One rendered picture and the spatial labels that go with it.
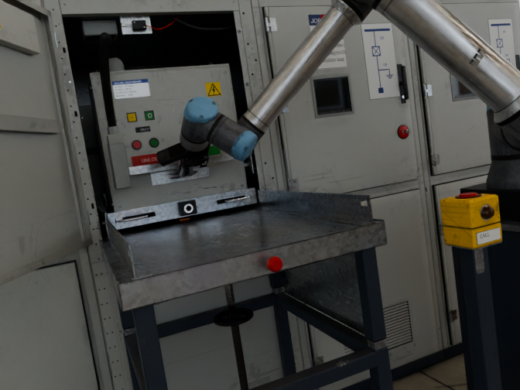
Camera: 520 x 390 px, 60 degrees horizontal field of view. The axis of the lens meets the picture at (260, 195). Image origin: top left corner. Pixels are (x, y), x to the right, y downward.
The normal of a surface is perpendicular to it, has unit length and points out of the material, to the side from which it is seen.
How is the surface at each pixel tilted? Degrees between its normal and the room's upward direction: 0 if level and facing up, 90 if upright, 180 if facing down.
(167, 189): 90
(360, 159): 90
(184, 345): 90
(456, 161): 90
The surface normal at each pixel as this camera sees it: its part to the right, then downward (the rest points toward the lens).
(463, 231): -0.91, 0.17
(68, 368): 0.38, 0.03
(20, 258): 0.98, -0.14
